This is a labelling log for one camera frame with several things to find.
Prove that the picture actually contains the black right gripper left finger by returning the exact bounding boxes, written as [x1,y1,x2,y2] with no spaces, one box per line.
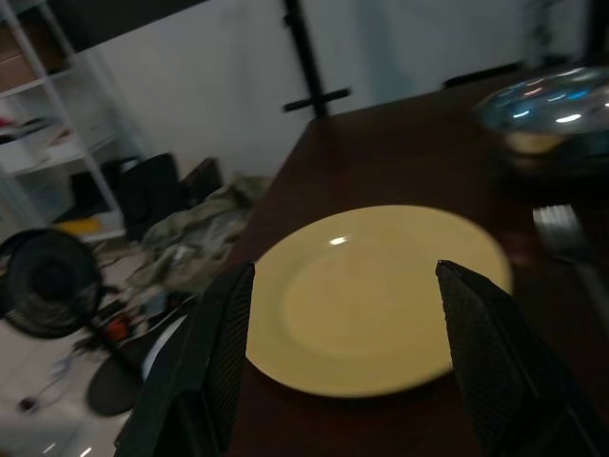
[113,262,257,457]

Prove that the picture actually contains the brown cardboard box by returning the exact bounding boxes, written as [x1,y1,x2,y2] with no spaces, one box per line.
[0,22,66,92]

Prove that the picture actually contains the black floor fan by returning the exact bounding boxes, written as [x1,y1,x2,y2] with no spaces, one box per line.
[0,228,144,419]

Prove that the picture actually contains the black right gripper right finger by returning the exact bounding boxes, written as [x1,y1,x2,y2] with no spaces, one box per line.
[435,260,609,457]

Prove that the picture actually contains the silver metal fork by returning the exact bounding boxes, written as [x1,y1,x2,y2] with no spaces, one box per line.
[532,204,609,320]

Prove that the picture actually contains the black stand post with foot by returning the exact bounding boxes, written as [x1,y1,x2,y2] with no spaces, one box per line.
[282,0,352,118]

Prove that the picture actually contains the yellow round plate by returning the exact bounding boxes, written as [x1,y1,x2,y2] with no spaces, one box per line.
[245,204,514,399]

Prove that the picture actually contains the olive green cloth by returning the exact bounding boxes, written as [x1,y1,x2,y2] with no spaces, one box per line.
[126,174,273,292]

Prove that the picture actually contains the white shelf unit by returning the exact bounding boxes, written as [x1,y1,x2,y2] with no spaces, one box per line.
[0,0,126,239]

